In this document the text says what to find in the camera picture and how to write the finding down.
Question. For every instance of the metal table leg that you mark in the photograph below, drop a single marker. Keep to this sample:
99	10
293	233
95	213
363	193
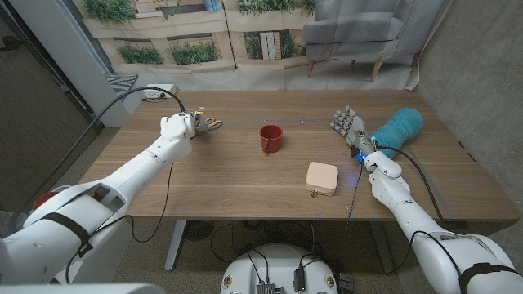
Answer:
175	245
382	245

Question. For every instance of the red bowl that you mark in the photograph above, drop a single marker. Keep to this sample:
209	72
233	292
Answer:
41	200

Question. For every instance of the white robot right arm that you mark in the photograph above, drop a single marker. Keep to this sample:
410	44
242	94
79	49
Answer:
408	208

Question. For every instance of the black round floor fan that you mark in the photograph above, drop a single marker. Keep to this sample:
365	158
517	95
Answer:
198	230

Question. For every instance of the printed room backdrop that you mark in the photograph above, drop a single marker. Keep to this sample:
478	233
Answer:
265	73

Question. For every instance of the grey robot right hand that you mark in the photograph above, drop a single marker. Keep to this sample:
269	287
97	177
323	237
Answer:
352	124

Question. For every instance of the white power strip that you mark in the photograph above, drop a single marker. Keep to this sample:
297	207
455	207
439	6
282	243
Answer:
157	90

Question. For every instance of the red enamel cup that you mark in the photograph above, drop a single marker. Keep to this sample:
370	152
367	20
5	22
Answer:
271	141

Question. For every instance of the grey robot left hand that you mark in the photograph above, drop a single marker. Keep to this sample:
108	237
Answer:
199	124

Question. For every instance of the teal towel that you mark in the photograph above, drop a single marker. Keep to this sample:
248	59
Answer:
400	126

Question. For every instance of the pink jewelry box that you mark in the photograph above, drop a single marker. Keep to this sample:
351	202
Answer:
322	177

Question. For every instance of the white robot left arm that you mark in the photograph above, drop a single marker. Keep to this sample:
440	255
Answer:
122	183

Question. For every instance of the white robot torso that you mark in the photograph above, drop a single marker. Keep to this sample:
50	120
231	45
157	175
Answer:
278	265

